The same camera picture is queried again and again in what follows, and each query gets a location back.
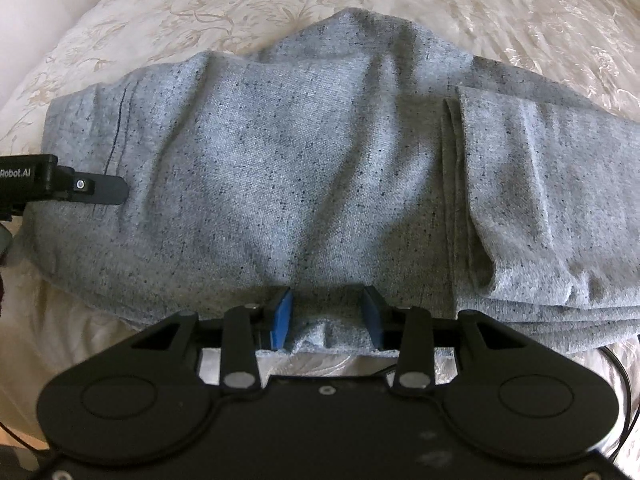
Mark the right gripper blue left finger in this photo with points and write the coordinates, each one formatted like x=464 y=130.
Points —
x=280 y=312

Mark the white floral bedspread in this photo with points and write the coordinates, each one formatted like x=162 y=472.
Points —
x=592 y=46

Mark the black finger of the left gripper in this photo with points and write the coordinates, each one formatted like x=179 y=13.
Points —
x=97 y=189

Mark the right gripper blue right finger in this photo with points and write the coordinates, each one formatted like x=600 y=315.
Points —
x=372 y=307

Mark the grey pants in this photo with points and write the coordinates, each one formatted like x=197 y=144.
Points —
x=362 y=150

